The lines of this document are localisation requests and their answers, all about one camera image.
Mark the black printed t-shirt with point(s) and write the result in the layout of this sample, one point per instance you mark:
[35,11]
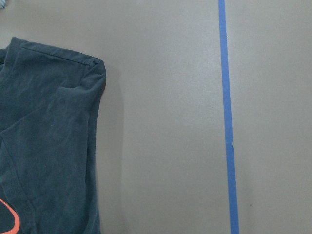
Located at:
[49,101]

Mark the blue tape grid lines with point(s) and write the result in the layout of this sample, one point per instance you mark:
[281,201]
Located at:
[230,160]

